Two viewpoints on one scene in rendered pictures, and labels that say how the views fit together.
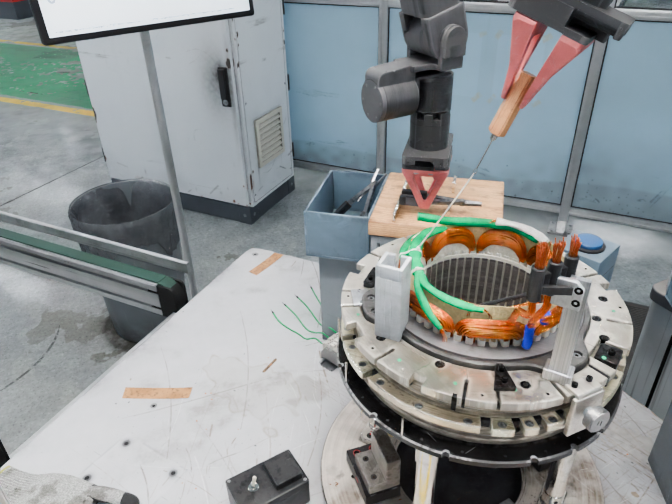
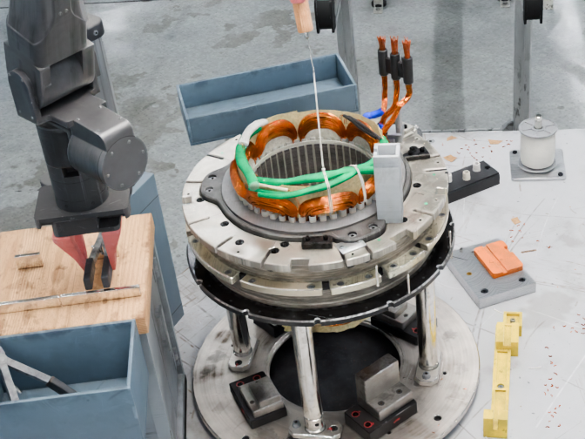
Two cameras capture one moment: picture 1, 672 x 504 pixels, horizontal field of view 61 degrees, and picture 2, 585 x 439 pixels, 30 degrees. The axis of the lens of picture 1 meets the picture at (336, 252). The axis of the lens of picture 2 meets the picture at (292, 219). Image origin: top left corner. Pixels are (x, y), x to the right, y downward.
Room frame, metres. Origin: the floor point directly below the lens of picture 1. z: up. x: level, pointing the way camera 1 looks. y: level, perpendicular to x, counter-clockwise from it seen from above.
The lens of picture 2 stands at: (0.84, 0.88, 1.82)
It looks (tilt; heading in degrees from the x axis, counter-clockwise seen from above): 35 degrees down; 255
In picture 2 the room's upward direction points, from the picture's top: 8 degrees counter-clockwise
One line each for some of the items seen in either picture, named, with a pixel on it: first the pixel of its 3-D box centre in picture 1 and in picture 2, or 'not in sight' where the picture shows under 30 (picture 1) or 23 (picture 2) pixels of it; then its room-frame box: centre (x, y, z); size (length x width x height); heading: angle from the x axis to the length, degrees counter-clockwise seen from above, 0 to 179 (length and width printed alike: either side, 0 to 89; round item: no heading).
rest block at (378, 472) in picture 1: (377, 460); (384, 387); (0.50, -0.05, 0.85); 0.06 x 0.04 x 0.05; 18
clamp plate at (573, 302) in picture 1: (567, 293); not in sight; (0.39, -0.20, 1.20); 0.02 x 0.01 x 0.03; 58
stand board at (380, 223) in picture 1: (439, 206); (70, 280); (0.83, -0.17, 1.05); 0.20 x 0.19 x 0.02; 74
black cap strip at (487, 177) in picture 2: not in sight; (453, 185); (0.19, -0.48, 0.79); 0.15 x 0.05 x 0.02; 7
